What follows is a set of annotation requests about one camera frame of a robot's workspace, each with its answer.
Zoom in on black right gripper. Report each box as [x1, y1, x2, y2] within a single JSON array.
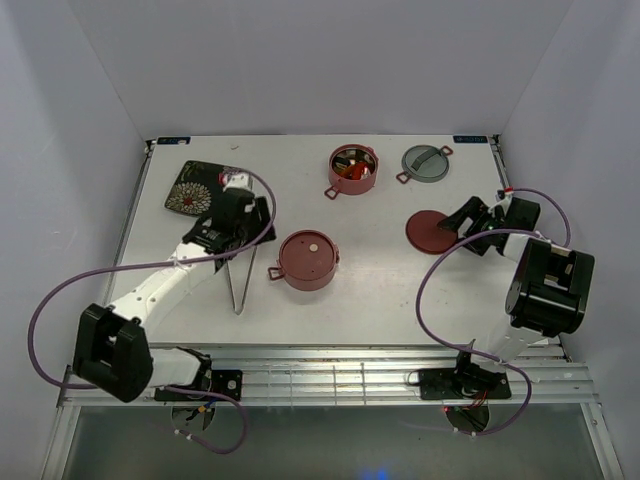
[[438, 196, 507, 256]]

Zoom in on dark red lid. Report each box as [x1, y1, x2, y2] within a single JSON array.
[[405, 210, 458, 255], [279, 230, 338, 281]]

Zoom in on pink steel-lined bowl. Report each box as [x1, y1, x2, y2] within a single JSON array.
[[267, 250, 339, 292], [324, 144, 379, 200]]

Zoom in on grey lid with handle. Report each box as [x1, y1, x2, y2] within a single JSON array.
[[396, 145, 454, 184]]

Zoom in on stainless steel tongs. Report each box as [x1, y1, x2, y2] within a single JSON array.
[[224, 246, 258, 316]]

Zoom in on red sausage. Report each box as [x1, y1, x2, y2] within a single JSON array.
[[341, 162, 368, 181]]

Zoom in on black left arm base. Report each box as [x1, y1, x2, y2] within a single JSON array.
[[153, 369, 243, 402]]

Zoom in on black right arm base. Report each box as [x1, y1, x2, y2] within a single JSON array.
[[406, 368, 512, 400]]

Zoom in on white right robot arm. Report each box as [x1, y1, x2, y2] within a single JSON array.
[[436, 191, 596, 397]]

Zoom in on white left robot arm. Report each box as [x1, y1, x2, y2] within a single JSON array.
[[72, 188, 275, 402]]

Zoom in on black patterned square plate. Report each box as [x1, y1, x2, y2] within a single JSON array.
[[164, 160, 239, 217]]

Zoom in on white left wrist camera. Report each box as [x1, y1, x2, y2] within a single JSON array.
[[219, 170, 253, 192]]

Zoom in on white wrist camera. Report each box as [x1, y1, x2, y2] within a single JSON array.
[[219, 170, 253, 192], [491, 188, 514, 216]]

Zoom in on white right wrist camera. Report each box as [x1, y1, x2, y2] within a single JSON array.
[[491, 188, 514, 216]]

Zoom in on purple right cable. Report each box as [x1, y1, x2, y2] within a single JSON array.
[[399, 188, 573, 437]]

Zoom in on purple cable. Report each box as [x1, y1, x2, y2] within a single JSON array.
[[399, 188, 573, 437], [27, 169, 278, 455]]

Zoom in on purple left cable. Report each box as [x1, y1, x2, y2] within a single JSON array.
[[27, 169, 278, 455]]

